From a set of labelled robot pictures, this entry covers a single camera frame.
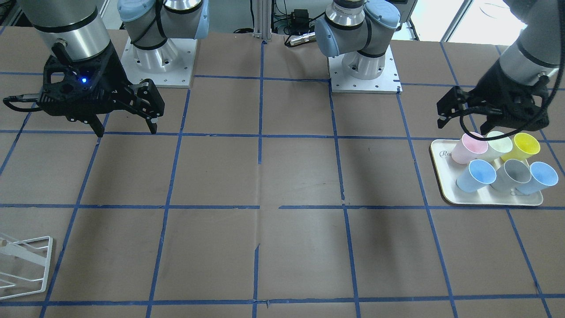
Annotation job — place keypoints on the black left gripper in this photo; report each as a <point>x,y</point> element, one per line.
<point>503,90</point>

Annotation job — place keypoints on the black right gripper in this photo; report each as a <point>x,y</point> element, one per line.
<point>115,76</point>

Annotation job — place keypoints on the light blue plastic cup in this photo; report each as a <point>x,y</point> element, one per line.
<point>477,175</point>

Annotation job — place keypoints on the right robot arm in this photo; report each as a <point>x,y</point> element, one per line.
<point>149,23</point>

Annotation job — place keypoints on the pink plastic cup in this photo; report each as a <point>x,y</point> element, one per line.
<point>468,148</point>

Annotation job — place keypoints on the pale green plastic cup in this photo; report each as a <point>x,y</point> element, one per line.
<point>497,148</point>

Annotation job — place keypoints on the yellow plastic cup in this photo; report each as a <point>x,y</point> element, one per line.
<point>524,146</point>

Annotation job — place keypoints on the grey plastic cup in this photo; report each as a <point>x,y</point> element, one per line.
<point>511,174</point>

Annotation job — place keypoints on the cream plastic tray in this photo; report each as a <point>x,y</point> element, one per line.
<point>447,172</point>

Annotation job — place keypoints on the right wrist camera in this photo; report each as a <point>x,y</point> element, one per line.
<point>66,91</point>

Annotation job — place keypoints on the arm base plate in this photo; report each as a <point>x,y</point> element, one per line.
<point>169,66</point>
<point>356,73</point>

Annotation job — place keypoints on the white wire cup rack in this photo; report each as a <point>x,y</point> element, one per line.
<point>25,265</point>

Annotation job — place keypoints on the aluminium frame post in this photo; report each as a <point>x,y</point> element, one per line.
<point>262,14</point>

